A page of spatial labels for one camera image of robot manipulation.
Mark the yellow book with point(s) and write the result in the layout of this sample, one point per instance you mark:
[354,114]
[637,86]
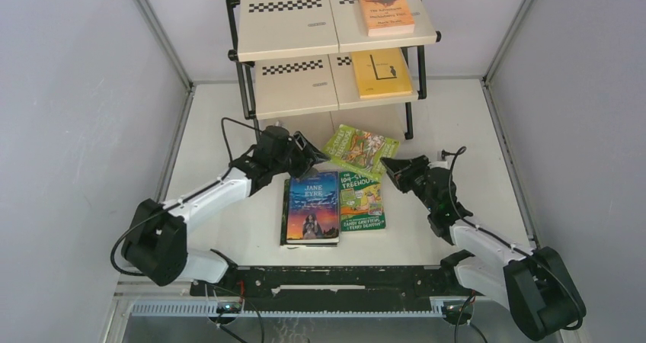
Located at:
[381,73]

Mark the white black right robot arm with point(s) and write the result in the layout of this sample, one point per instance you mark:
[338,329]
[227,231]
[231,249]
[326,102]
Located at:
[533,284]

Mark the light green treehouse book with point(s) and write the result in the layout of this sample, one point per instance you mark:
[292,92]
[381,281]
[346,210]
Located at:
[360,151]

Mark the dark green treehouse book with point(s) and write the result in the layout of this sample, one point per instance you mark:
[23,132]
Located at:
[361,205]

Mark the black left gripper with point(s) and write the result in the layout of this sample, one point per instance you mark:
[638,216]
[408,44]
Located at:
[307,157]

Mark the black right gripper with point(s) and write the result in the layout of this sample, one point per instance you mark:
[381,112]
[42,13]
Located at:
[401,170]

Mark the Jane Eyre blue book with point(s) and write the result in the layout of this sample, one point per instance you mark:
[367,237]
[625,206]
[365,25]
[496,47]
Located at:
[313,207]

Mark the black mounting base rail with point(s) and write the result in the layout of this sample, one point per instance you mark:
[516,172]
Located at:
[335,289]

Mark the orange paperback book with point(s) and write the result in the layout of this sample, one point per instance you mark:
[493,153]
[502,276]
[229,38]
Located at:
[387,17]

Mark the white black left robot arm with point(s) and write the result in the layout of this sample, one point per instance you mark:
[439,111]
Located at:
[155,245]

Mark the cream three-tier shelf rack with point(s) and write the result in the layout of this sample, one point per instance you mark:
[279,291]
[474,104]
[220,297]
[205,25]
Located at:
[294,62]

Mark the dark black-green book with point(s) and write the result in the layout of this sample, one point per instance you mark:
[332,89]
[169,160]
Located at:
[283,219]

